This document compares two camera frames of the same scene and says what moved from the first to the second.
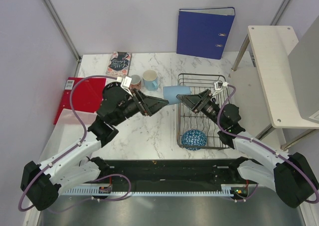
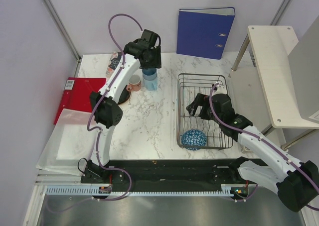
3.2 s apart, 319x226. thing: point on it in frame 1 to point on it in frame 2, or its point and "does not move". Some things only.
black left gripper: x=148 y=105 to x=157 y=63
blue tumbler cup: x=170 y=92 to x=149 y=74
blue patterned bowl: x=194 y=137 does not move
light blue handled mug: x=150 y=78 does not move
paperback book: x=118 y=63 does not move
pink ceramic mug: x=135 y=82 does not move
